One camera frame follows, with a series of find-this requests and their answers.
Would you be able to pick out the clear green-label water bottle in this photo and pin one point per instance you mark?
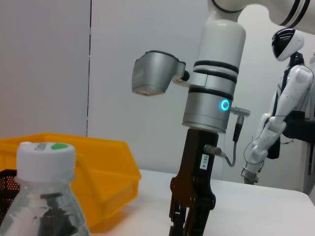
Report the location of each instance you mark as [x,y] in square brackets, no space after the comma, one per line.
[44,162]

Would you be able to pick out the right wrist camera housing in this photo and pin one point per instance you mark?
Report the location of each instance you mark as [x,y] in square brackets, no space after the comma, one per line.
[152,73]

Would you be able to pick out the black mesh pen holder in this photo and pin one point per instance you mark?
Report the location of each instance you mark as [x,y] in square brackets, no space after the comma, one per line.
[7,182]

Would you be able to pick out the black stand behind humanoid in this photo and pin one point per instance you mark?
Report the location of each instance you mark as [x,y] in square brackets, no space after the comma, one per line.
[300,125]

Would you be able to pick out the yellow plastic bin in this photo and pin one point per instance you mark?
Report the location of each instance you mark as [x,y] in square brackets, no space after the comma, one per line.
[105,159]

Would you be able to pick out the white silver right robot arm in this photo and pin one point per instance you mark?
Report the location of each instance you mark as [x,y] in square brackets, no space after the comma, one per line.
[216,44]

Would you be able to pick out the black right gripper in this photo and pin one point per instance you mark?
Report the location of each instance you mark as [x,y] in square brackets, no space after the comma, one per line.
[197,172]

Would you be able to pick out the white humanoid robot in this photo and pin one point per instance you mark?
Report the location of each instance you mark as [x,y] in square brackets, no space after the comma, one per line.
[295,91]

